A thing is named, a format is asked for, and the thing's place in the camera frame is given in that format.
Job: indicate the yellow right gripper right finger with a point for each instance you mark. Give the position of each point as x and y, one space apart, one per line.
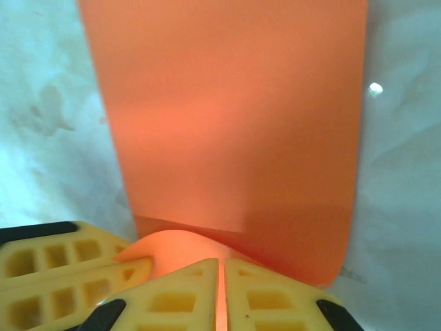
275 303

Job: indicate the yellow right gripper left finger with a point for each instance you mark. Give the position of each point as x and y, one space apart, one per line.
165 303

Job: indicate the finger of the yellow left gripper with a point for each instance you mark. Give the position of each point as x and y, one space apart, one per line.
44 313
51 255

